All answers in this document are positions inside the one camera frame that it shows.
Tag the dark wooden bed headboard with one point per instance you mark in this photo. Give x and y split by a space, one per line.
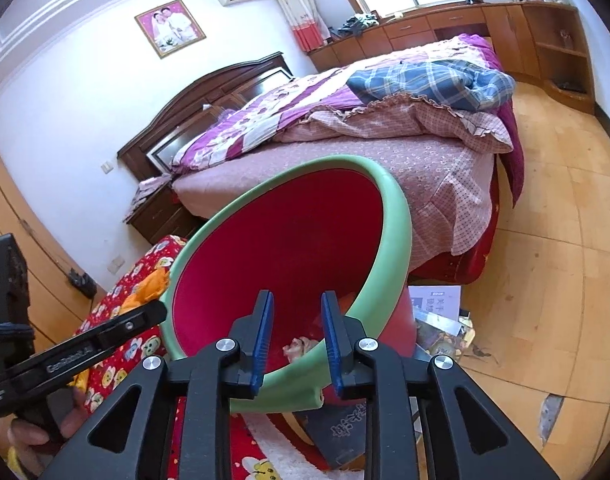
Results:
205 105

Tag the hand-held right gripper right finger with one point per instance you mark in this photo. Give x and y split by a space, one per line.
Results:
332 345

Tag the pile of clothes on cabinet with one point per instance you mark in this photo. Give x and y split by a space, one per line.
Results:
357 25

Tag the blue plaid cloth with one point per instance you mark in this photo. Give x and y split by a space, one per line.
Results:
430 80

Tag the light wooden wardrobe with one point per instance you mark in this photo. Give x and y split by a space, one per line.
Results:
15 200

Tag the white wall socket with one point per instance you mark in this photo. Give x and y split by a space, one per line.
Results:
117 262

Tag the white tissue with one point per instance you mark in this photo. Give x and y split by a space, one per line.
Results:
297 349

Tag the pink clothes on nightstand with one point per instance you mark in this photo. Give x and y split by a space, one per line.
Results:
147 192

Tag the white and red curtain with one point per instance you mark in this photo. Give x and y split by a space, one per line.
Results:
297 5

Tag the bright orange foam net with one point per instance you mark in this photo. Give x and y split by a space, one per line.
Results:
145 285

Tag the white leaflet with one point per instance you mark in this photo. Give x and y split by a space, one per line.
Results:
435 302

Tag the framed wall photo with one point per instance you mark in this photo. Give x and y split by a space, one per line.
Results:
170 27

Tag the pile of magazines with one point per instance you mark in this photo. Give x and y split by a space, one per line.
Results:
442 337

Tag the wooden window cabinet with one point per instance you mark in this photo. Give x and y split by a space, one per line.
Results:
510 40

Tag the person's left hand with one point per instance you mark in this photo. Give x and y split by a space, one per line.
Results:
27 440

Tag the green basin with red inside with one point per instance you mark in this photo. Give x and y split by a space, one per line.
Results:
285 240

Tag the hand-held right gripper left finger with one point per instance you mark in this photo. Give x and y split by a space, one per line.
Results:
262 345

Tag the dark wooden nightstand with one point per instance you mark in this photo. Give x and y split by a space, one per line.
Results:
155 215

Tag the bed with purple quilt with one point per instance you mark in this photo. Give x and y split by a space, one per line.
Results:
265 115

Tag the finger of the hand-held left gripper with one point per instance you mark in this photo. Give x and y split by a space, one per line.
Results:
130 325

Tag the grey printed box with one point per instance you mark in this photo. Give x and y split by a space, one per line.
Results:
345 430

